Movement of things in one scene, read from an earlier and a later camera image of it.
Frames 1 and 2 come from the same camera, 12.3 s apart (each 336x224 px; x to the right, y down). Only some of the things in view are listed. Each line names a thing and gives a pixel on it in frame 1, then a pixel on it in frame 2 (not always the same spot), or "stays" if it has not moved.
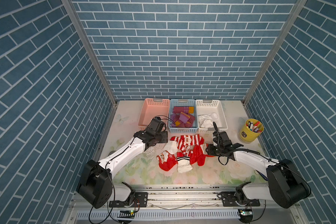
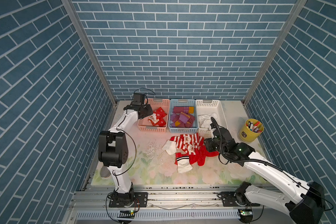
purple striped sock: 182,120 stays
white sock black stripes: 206,120 stays
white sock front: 184,164 stays
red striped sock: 187,140 stays
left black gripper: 164,136 → 149,110
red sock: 167,161 → 157,118
